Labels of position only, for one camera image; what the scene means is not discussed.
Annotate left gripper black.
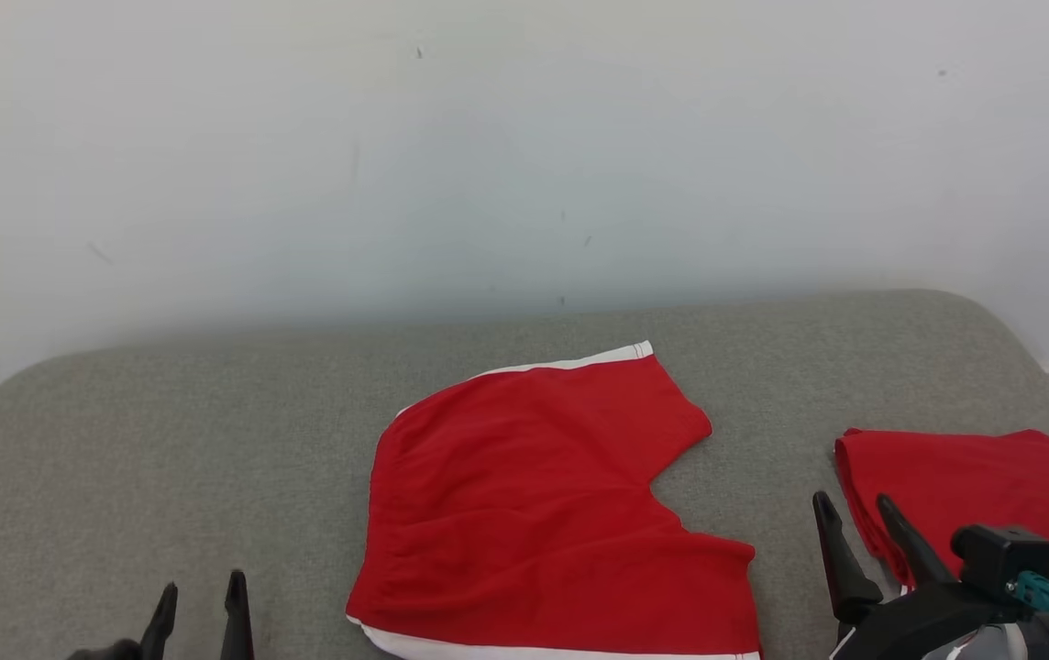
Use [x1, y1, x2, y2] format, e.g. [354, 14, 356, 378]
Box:
[66, 569, 256, 660]

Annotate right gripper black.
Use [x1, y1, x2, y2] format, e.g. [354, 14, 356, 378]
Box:
[812, 490, 1049, 660]

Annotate red garment with striped trim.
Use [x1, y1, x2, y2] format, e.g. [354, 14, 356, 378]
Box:
[834, 427, 1049, 600]

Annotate red shorts with white band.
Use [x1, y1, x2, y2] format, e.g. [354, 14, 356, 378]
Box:
[345, 341, 763, 660]

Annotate grey fabric sofa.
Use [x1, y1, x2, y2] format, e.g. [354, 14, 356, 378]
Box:
[0, 290, 1049, 660]

